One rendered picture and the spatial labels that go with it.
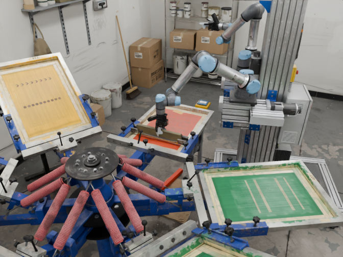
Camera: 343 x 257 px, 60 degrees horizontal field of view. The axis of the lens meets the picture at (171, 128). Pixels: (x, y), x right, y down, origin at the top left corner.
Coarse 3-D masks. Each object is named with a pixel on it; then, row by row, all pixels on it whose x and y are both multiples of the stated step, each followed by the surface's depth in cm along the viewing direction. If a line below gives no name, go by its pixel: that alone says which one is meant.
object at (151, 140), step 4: (168, 112) 292; (172, 112) 292; (152, 120) 278; (148, 124) 272; (152, 124) 272; (136, 136) 255; (144, 136) 255; (140, 140) 250; (148, 140) 250; (152, 140) 250; (156, 140) 250
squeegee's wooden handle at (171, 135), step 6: (138, 126) 252; (144, 126) 249; (150, 126) 249; (144, 132) 252; (150, 132) 249; (168, 132) 242; (174, 132) 241; (168, 138) 244; (174, 138) 242; (180, 138) 239
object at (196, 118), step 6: (186, 114) 288; (192, 114) 288; (198, 120) 278; (192, 126) 269; (186, 132) 261; (156, 144) 245; (162, 144) 245; (168, 144) 245; (174, 144) 245; (180, 144) 245
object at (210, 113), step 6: (180, 108) 297; (186, 108) 294; (192, 108) 292; (198, 108) 292; (144, 114) 281; (150, 114) 285; (210, 114) 281; (138, 120) 271; (144, 120) 277; (204, 120) 271; (204, 126) 265; (198, 132) 254; (174, 150) 232
